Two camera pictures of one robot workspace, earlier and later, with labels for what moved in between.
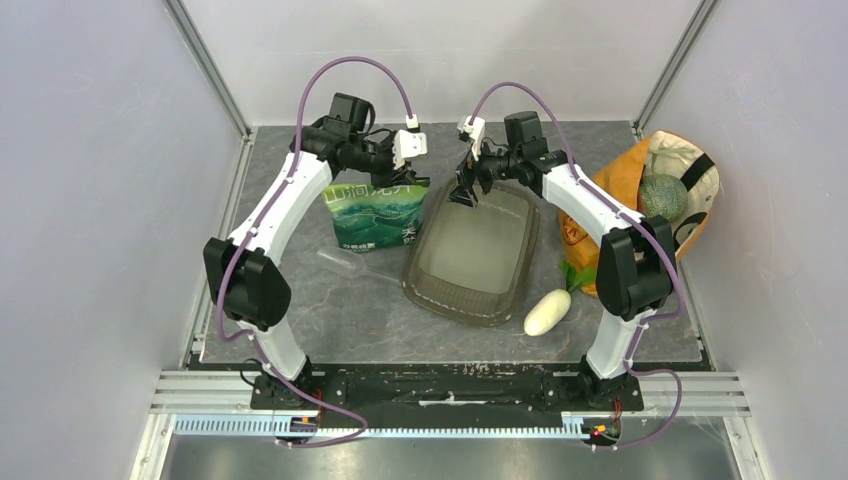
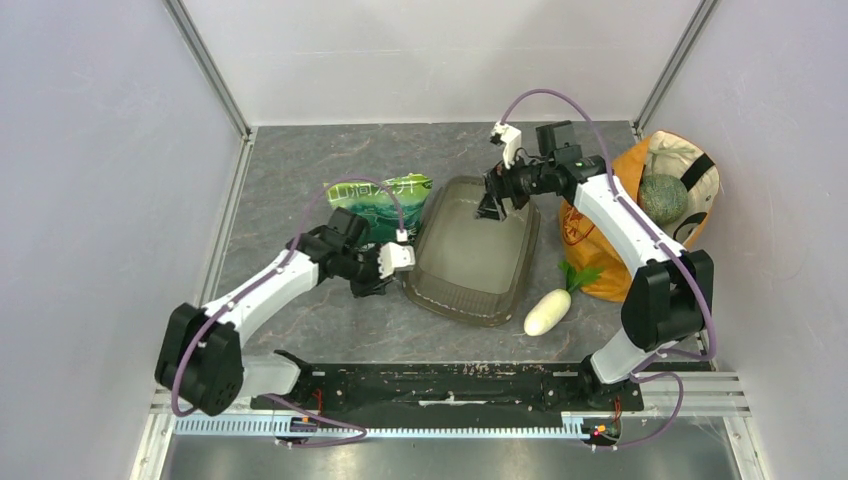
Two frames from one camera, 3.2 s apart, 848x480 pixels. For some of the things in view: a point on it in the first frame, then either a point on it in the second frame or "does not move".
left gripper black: x=391 y=176 → x=374 y=285
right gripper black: x=463 y=193 → x=502 y=184
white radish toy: x=549 y=311 does not move
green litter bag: x=366 y=217 does not move
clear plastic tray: x=474 y=264 does not move
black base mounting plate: x=446 y=395 does not move
